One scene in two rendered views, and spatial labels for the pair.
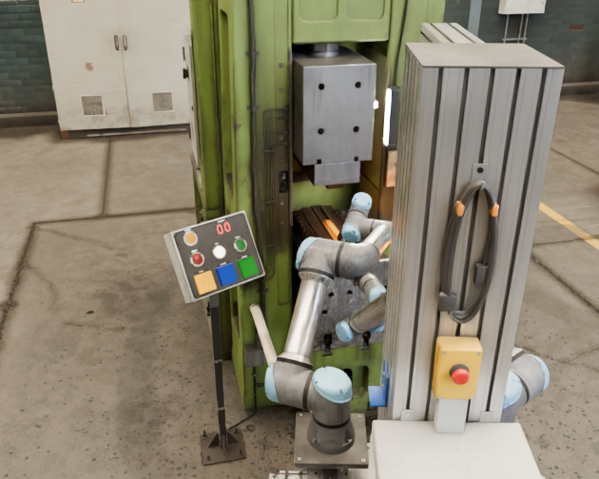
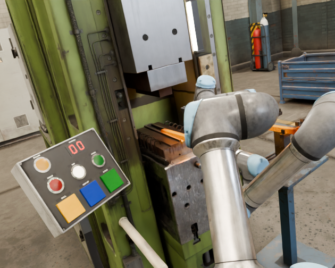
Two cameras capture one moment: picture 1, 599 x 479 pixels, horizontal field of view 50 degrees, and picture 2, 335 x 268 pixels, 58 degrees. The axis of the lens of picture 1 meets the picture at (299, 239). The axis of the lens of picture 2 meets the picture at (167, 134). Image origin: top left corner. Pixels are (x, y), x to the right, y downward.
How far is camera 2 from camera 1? 1.38 m
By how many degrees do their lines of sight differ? 14
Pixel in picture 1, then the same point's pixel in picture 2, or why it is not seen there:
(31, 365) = not seen: outside the picture
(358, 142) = (179, 43)
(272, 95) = (91, 17)
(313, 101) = (132, 7)
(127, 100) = not seen: outside the picture
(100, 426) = not seen: outside the picture
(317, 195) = (145, 117)
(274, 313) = (140, 220)
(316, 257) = (212, 118)
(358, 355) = not seen: hidden behind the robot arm
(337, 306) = (195, 196)
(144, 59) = (3, 98)
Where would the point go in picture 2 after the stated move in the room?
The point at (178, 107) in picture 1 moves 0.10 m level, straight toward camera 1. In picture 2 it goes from (32, 122) to (32, 123)
